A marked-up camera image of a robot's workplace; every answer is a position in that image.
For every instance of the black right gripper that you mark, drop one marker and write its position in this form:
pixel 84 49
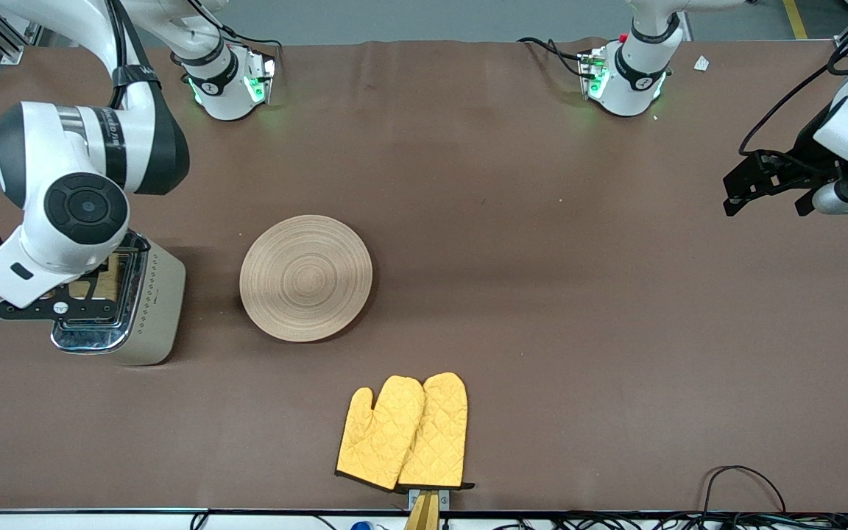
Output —
pixel 100 267

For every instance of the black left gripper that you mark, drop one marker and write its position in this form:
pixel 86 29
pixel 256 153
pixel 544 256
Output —
pixel 809 156

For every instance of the brown bread slice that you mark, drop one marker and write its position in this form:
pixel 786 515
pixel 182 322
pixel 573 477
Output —
pixel 106 280

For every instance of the round wooden plate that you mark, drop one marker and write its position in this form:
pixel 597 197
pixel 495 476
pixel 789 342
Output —
pixel 306 280

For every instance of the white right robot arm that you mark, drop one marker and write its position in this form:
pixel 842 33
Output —
pixel 85 147

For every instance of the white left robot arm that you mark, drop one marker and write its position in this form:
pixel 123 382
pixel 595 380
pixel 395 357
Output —
pixel 634 88

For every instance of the beige chrome toaster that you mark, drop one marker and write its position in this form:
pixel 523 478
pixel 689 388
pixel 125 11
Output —
pixel 159 316

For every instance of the small white paper scrap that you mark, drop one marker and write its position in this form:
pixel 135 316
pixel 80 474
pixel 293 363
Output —
pixel 701 63

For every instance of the brown table cloth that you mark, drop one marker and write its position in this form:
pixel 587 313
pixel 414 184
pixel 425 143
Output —
pixel 505 221

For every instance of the yellow quilted oven mitt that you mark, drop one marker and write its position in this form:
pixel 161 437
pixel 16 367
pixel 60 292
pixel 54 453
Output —
pixel 439 427
pixel 376 434

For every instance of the small blue object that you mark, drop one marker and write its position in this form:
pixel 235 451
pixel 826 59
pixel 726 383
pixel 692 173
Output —
pixel 362 525

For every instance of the wooden strip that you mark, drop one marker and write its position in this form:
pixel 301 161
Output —
pixel 424 515

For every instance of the silver base connector bracket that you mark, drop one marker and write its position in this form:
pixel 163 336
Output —
pixel 266 73
pixel 589 73

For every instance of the small metal bracket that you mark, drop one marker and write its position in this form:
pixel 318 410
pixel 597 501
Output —
pixel 444 499

